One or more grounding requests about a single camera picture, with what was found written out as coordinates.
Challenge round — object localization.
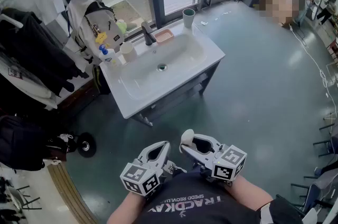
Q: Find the person's left forearm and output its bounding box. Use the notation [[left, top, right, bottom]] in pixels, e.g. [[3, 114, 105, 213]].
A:
[[106, 190, 149, 224]]

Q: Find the person's left shoe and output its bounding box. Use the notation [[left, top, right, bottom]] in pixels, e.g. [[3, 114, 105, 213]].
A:
[[165, 160, 187, 179]]

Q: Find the person's black printed t-shirt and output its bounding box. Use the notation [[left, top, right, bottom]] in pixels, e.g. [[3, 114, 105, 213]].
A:
[[134, 168, 305, 224]]

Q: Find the white floor cable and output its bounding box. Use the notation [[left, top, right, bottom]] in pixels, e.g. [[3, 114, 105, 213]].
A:
[[288, 24, 338, 102]]

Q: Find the pink soap dish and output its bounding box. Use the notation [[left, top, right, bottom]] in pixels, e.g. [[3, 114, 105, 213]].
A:
[[154, 29, 175, 44]]

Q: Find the beige backpack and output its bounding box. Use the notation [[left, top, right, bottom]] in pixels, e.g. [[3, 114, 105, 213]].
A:
[[65, 0, 125, 60]]

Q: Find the black wheel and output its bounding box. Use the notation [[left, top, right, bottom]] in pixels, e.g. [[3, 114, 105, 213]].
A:
[[76, 132, 97, 158]]

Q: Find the white printed garment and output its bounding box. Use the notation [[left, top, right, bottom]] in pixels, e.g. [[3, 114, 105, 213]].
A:
[[0, 55, 58, 110]]

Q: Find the yellow star charm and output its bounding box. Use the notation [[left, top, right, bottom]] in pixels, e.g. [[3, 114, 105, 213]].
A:
[[95, 31, 108, 45]]

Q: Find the cream cup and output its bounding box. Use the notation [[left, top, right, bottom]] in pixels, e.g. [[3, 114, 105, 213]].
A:
[[119, 41, 138, 63]]

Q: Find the grey-green cup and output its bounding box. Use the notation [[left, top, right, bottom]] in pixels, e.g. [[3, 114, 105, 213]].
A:
[[182, 8, 196, 29]]

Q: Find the brown ribbed floor strip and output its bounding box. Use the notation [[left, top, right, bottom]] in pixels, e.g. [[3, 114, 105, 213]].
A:
[[46, 161, 99, 224]]

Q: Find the white ceramic sink basin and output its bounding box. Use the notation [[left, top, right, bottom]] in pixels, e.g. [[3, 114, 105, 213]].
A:
[[99, 23, 226, 120]]

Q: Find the grey sink cabinet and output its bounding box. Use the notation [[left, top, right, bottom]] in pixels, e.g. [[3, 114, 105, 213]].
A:
[[130, 61, 220, 127]]

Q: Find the black faucet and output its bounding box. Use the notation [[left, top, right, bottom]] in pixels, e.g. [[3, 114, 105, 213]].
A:
[[140, 21, 157, 46]]

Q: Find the white bottle blue cap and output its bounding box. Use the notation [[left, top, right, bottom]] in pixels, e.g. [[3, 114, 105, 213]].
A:
[[98, 43, 123, 69]]

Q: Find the grey chair black frame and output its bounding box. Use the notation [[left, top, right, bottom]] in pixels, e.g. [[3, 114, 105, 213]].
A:
[[275, 164, 338, 224]]

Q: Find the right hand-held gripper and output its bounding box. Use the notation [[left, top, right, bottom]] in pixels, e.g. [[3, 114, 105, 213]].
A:
[[180, 134, 248, 184]]

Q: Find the black jacket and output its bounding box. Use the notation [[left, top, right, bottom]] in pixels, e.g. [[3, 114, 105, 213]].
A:
[[0, 7, 91, 97]]

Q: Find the green plush toy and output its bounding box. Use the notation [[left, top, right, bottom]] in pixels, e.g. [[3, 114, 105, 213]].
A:
[[116, 19, 128, 35]]

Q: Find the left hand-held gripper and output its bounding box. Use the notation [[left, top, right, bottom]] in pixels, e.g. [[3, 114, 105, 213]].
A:
[[120, 140, 173, 197]]

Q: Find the person's right forearm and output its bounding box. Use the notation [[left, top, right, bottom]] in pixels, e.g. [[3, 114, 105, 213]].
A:
[[226, 174, 274, 212]]

